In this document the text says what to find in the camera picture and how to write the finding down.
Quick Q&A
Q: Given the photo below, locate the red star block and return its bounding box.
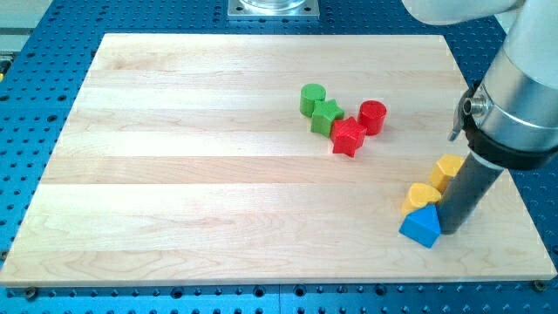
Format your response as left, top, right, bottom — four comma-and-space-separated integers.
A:
330, 117, 367, 157

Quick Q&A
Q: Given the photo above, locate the green cylinder block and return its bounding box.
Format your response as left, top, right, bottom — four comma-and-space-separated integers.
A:
299, 83, 326, 117

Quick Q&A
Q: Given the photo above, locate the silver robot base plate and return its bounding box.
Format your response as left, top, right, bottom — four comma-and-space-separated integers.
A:
228, 0, 320, 19

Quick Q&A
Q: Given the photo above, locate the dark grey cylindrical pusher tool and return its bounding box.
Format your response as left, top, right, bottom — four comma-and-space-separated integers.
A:
437, 152, 504, 235

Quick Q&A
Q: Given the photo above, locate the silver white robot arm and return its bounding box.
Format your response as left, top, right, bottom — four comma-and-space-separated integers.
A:
404, 0, 557, 170

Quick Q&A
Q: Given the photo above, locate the light wooden board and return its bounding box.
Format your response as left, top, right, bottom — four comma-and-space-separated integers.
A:
1, 33, 556, 287

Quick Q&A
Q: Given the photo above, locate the yellow hexagon block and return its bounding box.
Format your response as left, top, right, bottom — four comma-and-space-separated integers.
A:
429, 154, 465, 193

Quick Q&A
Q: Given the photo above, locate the red cylinder block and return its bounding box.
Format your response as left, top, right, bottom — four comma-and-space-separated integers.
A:
357, 100, 387, 135

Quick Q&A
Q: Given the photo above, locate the yellow heart block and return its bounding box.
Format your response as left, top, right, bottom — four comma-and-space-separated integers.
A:
401, 183, 441, 215

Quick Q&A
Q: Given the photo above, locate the blue triangular block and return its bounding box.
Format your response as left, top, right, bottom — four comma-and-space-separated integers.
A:
399, 204, 441, 249

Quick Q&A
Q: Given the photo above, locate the green star block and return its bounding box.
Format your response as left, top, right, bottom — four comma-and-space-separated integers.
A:
310, 99, 344, 138

